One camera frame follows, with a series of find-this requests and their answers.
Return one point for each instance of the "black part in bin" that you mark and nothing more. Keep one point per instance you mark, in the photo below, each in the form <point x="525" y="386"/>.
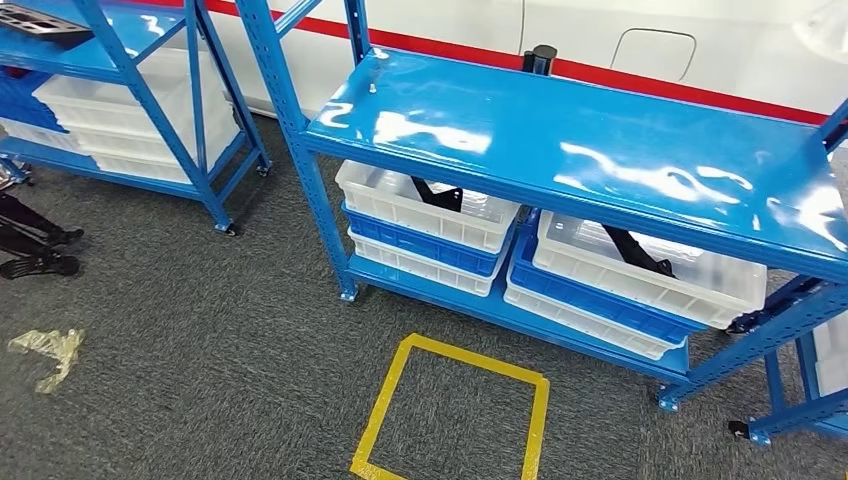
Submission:
<point x="440" y="197"/>
<point x="632" y="253"/>

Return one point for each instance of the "yellow floor tape square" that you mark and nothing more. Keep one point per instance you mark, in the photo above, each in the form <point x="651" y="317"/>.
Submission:
<point x="464" y="354"/>

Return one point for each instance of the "red barrier belt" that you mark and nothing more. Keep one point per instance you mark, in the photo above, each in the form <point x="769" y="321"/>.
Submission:
<point x="662" y="85"/>
<point x="430" y="48"/>

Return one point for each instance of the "white car body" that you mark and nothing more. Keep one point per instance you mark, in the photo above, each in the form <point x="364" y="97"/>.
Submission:
<point x="430" y="20"/>

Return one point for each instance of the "crumpled yellowish plastic bag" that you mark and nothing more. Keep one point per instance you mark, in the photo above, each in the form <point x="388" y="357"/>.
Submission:
<point x="56" y="348"/>

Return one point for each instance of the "black robot legs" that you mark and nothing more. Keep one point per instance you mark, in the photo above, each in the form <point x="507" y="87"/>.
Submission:
<point x="33" y="245"/>

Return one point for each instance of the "black stanchion post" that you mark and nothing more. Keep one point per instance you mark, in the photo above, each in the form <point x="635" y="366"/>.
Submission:
<point x="538" y="60"/>

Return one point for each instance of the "black plastic frame part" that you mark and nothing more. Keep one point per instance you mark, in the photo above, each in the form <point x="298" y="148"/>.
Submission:
<point x="56" y="30"/>

